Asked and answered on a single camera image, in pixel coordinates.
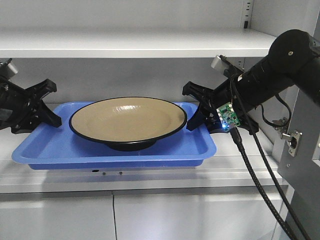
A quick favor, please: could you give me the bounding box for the grey cabinet door with hinge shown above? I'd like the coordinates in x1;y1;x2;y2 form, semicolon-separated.
272;86;320;240

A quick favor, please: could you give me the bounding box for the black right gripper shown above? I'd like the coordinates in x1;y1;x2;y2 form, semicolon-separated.
182;79;259;134

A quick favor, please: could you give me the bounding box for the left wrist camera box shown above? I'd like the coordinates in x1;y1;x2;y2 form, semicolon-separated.
0;58;19;80

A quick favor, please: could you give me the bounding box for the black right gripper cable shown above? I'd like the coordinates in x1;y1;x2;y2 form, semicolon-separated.
224;72;313;240

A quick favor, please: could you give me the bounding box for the white cabinet shelf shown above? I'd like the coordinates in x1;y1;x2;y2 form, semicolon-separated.
0;129;254;193
0;28;275;59

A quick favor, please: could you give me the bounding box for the white lower cabinet shelf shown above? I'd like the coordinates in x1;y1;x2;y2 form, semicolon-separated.
0;129;254;193

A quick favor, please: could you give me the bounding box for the beige plate with black rim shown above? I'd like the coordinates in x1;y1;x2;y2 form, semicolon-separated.
69;97;187;151

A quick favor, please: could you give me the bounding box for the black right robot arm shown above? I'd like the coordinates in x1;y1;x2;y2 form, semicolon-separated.
182;29;320;133

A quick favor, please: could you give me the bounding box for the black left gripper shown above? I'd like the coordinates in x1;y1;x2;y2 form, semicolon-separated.
0;77;62;133

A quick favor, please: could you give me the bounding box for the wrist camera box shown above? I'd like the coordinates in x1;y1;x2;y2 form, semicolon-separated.
0;58;19;80
210;55;244;75

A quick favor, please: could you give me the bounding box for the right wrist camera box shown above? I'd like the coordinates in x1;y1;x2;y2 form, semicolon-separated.
210;55;244;75

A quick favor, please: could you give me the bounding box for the green circuit board right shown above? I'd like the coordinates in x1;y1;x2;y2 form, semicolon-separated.
216;102;241;132

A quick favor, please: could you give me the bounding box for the blue plastic tray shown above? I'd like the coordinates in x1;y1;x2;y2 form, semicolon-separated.
11;101;217;170

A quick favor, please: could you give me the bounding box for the white upper cabinet shelf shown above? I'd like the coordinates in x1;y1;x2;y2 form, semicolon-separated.
0;28;275;59

